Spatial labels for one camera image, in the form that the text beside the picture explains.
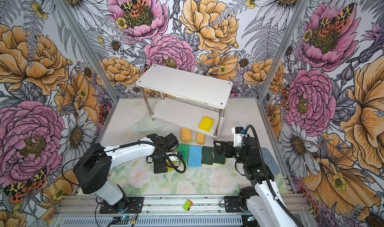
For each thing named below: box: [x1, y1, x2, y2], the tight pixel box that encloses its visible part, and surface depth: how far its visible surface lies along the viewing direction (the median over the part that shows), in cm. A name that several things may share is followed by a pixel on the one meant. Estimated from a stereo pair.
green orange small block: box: [182, 199, 194, 211], surface depth 74 cm
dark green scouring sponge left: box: [202, 146, 214, 165], surface depth 91 cm
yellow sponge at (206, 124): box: [198, 116, 215, 133], surface depth 99 cm
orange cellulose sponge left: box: [181, 127, 193, 143], surface depth 100 cm
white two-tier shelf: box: [136, 64, 233, 138], surface depth 87 cm
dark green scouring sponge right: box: [213, 147, 226, 165], surface depth 90 cm
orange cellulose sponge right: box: [196, 133, 206, 145], surface depth 98 cm
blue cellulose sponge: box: [188, 145, 202, 168], surface depth 89 cm
